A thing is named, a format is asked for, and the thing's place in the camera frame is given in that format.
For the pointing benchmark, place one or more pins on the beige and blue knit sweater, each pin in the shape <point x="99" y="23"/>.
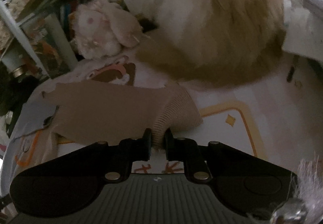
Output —
<point x="92" y="111"/>

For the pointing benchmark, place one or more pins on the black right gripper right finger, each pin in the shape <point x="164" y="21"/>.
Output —
<point x="188" y="152"/>

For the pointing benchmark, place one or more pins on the white pink plush bunny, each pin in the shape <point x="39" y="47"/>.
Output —
<point x="103" y="29"/>

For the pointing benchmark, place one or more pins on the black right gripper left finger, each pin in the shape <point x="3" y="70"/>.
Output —
<point x="133" y="150"/>

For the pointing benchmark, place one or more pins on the orange and white cat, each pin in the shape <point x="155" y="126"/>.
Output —
<point x="223" y="41"/>

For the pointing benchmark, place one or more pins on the Harry Potter book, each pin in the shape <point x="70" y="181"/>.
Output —
<point x="50" y="44"/>

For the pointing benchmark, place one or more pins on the white bookshelf frame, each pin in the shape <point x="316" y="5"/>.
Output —
<point x="20" y="36"/>

